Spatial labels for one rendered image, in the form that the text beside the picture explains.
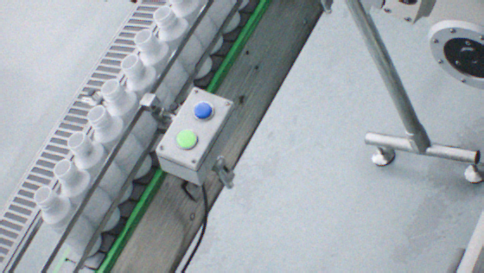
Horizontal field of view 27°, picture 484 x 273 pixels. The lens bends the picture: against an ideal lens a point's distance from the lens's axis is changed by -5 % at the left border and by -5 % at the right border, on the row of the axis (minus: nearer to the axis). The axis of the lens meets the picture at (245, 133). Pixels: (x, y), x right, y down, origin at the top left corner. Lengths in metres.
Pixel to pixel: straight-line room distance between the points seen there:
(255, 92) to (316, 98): 1.19
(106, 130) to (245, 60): 0.36
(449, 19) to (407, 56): 1.77
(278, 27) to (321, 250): 0.96
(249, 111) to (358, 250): 0.90
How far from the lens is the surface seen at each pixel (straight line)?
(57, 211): 1.82
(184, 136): 1.79
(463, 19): 1.53
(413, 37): 3.36
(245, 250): 3.07
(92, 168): 1.86
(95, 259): 1.90
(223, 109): 1.82
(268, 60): 2.16
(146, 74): 1.92
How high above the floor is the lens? 2.33
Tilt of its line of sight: 44 degrees down
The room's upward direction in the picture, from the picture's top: 33 degrees counter-clockwise
